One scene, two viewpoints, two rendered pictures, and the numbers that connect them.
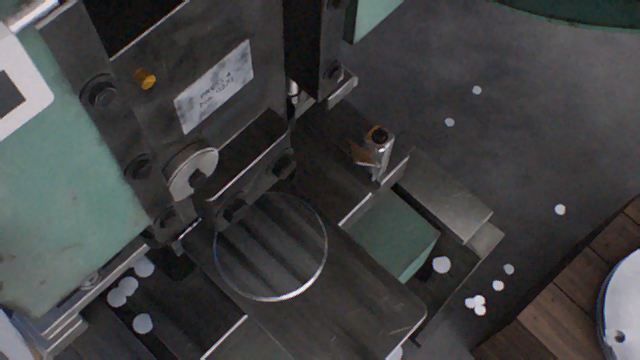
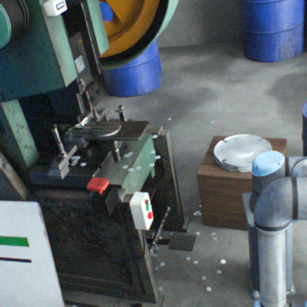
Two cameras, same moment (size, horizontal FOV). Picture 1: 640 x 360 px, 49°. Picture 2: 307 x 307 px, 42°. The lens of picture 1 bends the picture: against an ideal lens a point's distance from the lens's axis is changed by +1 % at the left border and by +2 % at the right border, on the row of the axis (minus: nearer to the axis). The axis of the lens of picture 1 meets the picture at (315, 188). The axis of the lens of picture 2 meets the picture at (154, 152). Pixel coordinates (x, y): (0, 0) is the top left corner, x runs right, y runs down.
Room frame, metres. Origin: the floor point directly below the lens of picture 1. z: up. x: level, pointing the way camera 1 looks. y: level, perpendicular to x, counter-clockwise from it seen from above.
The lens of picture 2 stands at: (-1.25, 0.33, 1.55)
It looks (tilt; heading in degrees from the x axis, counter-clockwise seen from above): 32 degrees down; 342
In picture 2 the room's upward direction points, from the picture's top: 11 degrees counter-clockwise
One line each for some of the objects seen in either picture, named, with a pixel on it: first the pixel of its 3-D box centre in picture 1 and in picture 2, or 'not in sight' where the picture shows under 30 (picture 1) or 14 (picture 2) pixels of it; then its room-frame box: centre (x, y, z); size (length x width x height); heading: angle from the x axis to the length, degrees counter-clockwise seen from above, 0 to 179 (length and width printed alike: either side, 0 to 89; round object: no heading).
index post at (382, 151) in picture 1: (376, 152); (123, 114); (0.36, -0.07, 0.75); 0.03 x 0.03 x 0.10; 49
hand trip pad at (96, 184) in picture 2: not in sight; (99, 190); (-0.09, 0.19, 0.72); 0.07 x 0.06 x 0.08; 49
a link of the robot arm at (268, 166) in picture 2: not in sight; (269, 171); (-0.23, -0.43, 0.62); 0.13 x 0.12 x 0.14; 54
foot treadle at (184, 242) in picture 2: not in sight; (137, 240); (0.22, 0.04, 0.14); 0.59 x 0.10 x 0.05; 49
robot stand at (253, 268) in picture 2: not in sight; (269, 245); (-0.22, -0.42, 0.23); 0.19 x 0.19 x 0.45; 64
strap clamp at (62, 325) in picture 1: (79, 279); (62, 155); (0.19, 0.25, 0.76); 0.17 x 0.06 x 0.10; 139
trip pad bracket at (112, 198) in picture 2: not in sight; (108, 210); (-0.07, 0.17, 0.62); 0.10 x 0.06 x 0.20; 139
